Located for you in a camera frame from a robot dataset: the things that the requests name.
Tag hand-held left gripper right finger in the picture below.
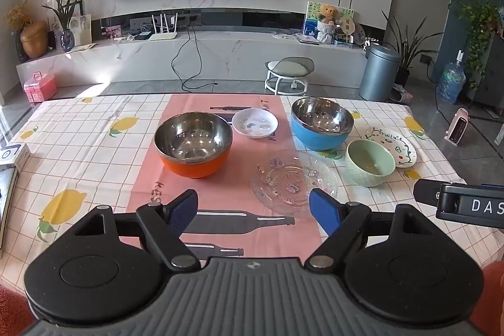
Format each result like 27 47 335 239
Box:
304 187 434 276

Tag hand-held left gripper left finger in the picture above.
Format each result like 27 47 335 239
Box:
72 189 201 274

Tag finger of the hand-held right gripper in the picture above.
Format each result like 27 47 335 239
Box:
413 179 444 208

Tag orange steel bowl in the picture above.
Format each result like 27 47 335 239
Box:
153 111 234 179

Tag white plate with drawings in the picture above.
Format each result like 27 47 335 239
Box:
361 127 418 168

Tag clear glass plate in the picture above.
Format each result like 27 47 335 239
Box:
250 150 340 219

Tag green ceramic bowl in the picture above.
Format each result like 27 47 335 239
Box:
345 139 396 188

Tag white space heater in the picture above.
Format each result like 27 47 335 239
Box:
444 107 470 145

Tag blue steel bowl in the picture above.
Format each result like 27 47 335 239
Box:
290 97 355 152

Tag pink table runner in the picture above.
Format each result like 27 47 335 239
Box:
125 94 336 263

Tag blue water jug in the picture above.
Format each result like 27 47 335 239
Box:
437 60 466 105

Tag small white printed plate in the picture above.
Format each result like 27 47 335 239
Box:
232 108 279 140

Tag grey trash can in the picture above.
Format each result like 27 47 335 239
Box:
358 44 403 103

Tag potted long leaf plant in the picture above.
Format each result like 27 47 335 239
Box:
381 9 438 85

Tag white rolling stool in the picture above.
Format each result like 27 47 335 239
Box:
264 56 315 96

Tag white marble tv console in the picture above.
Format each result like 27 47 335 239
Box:
16 30 369 85

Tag trailing vine plant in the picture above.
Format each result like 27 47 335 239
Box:
409 0 504 87

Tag white router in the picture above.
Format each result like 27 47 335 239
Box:
148 12 179 42

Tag small white box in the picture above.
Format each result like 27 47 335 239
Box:
0 143 32 168

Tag round hand fan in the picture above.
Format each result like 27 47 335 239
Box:
338 15 357 36

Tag teddy bear in basket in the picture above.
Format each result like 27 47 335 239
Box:
317 4 340 44

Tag blue painted picture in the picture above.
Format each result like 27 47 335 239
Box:
303 1 355 38

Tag pink storage box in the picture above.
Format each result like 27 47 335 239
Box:
23 71 58 104

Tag green plant in blue vase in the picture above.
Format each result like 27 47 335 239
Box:
42 0 88 53

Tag brown round vase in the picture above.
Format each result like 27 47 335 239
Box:
20 20 49 60

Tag dried yellow flowers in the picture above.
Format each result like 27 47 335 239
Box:
5 0 32 63

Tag black cable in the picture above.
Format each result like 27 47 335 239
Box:
171 24 220 90

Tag portrait photo frame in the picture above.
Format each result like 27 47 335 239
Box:
68 14 92 46

